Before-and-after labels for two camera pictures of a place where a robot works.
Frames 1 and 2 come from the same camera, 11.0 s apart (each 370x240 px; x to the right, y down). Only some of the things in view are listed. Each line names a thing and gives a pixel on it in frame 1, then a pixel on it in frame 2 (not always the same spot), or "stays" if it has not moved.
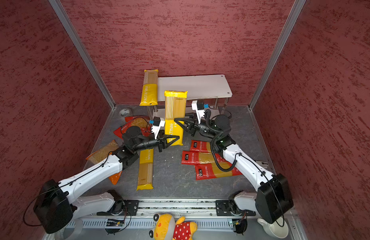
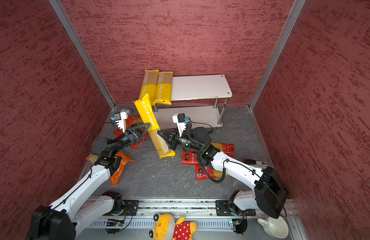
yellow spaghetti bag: [150, 93] stays
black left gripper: [161, 142] -> [134, 136]
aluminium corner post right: [292, 18] stays
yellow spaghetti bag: [175, 105] -> [163, 92]
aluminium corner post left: [63, 16] stays
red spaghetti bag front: [222, 167] stays
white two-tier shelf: [197, 87] stays
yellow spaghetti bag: [145, 173] -> [163, 149]
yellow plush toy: [166, 228] stays
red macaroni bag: [143, 123] stays
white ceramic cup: [279, 229] stays
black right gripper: [192, 127] -> [174, 139]
